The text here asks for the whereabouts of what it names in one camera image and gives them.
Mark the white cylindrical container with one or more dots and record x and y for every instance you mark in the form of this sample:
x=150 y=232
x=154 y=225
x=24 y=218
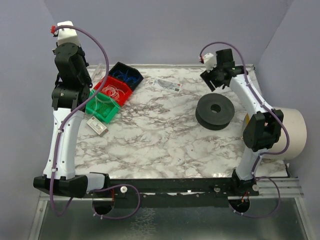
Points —
x=295 y=125

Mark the black storage bin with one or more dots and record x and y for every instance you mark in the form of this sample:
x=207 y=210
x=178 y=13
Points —
x=129 y=75

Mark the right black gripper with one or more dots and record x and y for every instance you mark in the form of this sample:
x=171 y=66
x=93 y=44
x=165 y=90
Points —
x=214 y=75

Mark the green storage bin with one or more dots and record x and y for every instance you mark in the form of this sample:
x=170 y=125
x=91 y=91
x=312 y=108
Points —
x=102 y=107

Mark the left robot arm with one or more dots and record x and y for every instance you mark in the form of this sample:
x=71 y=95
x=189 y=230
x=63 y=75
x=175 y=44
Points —
x=72 y=89

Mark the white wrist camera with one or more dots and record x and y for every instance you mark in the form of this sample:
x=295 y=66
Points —
x=67 y=35
x=209 y=61

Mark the red storage bin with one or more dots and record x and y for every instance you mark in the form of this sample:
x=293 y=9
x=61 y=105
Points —
x=117 y=90

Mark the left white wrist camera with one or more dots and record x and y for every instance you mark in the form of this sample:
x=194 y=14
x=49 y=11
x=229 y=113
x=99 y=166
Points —
x=67 y=35

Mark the aluminium table edge rail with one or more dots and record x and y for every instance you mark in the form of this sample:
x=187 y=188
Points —
x=163 y=66

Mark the flat printed packet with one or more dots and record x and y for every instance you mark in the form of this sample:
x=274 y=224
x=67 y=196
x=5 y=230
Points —
x=167 y=86

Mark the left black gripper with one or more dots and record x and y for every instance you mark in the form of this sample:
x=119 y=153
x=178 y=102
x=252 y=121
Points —
x=69 y=49

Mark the black cable spool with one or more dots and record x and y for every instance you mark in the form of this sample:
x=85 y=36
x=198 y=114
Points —
x=214 y=111

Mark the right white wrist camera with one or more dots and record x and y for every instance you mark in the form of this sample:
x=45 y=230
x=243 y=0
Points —
x=209 y=61

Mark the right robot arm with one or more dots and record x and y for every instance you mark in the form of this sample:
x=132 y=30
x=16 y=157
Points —
x=265 y=122

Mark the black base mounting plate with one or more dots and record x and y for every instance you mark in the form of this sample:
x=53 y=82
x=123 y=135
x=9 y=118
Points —
x=174 y=192

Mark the clear plastic piece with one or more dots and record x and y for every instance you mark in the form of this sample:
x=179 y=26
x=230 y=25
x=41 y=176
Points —
x=95 y=70

